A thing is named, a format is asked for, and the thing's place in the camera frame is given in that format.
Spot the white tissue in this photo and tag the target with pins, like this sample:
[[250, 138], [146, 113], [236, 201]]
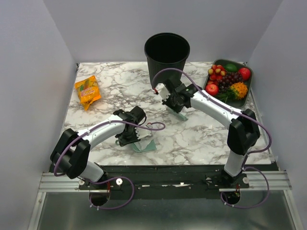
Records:
[[144, 142]]

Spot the red yellow cherries cluster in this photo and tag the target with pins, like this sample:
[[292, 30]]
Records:
[[216, 74]]

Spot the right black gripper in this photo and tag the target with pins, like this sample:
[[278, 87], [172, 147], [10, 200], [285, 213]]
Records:
[[166, 103]]

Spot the aluminium rail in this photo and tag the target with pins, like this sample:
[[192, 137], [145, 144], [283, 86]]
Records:
[[63, 184]]

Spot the black plastic trash bin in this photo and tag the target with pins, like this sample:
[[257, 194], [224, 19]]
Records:
[[166, 50]]

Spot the dark grey fruit tray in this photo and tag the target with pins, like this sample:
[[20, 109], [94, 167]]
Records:
[[236, 103]]

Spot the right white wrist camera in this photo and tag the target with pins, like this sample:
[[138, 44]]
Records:
[[161, 90]]

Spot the red apple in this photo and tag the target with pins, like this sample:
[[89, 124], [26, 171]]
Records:
[[245, 73], [212, 89]]

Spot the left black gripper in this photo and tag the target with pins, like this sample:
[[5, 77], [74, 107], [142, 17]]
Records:
[[123, 142]]

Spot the orange spiky fruit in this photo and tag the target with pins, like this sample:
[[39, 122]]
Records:
[[239, 90]]

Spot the green spiky plant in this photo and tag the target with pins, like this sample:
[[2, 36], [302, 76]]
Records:
[[226, 96]]

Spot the green plastic dustpan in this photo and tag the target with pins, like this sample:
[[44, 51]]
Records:
[[136, 147]]

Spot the green lime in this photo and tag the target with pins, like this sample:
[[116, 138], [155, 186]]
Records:
[[230, 67]]

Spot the green hand brush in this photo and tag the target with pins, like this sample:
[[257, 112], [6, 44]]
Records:
[[179, 116]]

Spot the purple grape bunch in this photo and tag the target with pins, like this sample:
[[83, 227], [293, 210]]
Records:
[[228, 80]]

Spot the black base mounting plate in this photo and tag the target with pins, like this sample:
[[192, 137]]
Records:
[[180, 182]]

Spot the orange snack bag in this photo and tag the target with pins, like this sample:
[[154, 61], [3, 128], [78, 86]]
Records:
[[87, 91]]

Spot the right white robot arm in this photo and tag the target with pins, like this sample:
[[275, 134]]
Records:
[[243, 131]]

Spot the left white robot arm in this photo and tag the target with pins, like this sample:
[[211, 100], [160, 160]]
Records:
[[71, 153]]

